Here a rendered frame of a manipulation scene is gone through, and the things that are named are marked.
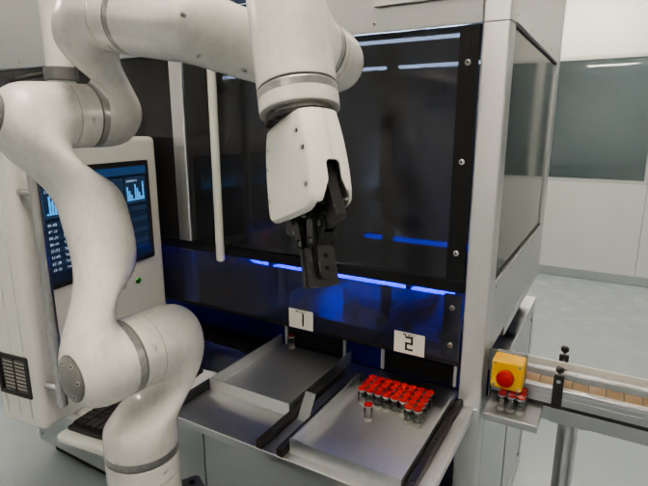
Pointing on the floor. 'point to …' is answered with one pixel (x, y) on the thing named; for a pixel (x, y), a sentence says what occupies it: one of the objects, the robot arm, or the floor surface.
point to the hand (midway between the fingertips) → (319, 267)
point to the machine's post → (484, 226)
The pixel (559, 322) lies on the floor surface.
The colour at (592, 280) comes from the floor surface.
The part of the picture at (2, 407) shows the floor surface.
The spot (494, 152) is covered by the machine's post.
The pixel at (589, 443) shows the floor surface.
